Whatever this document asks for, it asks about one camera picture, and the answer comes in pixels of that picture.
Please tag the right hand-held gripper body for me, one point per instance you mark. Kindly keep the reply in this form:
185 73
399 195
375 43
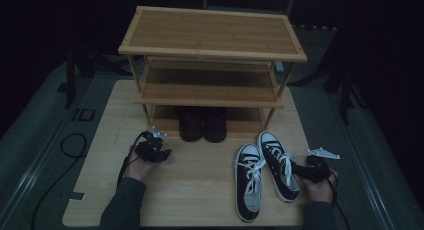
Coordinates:
318 170

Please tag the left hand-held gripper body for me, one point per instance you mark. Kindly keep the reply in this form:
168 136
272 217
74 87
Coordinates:
148 148

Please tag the black white canvas sneaker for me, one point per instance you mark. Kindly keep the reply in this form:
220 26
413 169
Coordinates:
248 190
276 170

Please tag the wooden shoe rack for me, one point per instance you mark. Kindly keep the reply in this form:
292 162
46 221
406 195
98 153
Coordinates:
213 33

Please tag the person's right hand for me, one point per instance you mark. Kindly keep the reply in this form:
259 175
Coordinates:
320 191

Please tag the person's left hand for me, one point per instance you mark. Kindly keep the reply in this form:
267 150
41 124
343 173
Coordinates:
140 170

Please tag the black shoe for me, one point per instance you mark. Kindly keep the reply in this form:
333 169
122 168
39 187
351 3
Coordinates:
215 125
190 125

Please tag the black metal stand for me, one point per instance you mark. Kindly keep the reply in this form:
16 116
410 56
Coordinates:
70 80
345 90

